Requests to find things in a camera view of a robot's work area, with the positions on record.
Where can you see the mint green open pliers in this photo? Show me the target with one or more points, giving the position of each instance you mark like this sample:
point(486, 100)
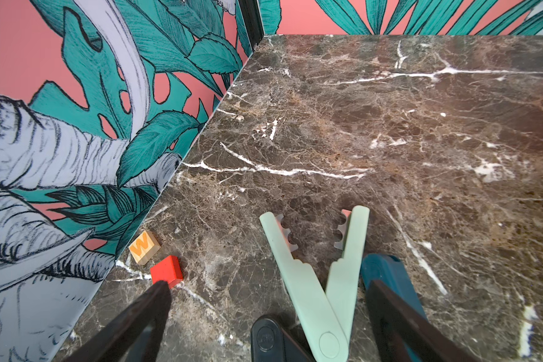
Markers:
point(326, 314)

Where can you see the teal closed pliers far left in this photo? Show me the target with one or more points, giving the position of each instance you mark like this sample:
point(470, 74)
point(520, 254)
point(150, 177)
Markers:
point(391, 271)

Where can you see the black closed pliers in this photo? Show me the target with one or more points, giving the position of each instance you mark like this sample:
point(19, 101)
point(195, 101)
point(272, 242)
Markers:
point(271, 342)

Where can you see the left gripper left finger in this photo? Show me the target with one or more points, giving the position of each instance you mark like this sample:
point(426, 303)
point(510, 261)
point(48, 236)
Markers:
point(135, 334)

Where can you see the black frame post left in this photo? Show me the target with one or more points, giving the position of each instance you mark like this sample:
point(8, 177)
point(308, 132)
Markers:
point(250, 14)

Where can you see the wooden letter block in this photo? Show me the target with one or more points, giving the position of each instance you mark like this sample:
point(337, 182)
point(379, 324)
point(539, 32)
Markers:
point(144, 247)

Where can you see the red cube block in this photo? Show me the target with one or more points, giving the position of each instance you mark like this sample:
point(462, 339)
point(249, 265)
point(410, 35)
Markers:
point(168, 270)

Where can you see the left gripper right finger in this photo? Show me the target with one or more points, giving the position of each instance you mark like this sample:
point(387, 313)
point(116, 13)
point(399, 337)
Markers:
point(399, 329)

